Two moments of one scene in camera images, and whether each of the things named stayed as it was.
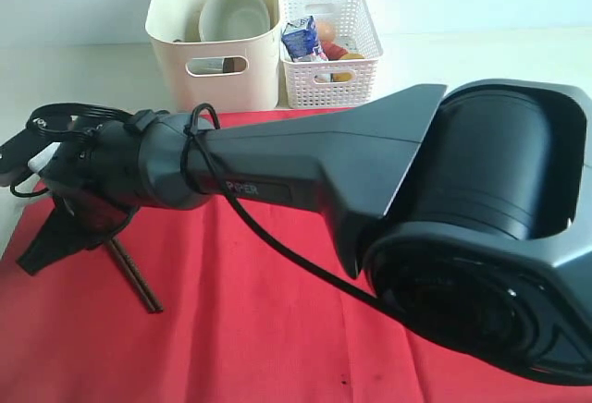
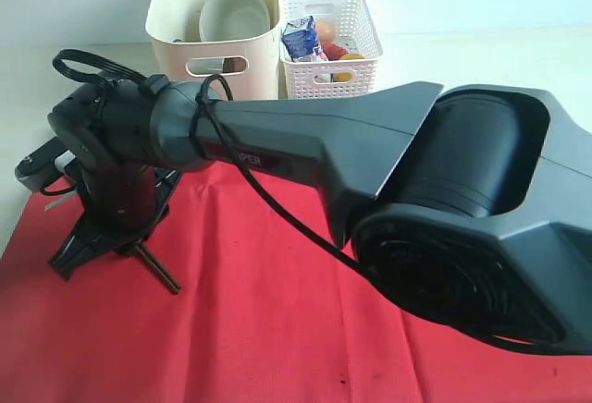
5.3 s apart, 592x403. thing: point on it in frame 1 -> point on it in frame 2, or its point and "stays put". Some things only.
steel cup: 192,11 stays put
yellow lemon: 346,76 stays put
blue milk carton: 300,38 stays put
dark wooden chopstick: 130,275 -> 157,269
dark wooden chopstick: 154,299 -> 160,265
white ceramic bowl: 232,13 stays put
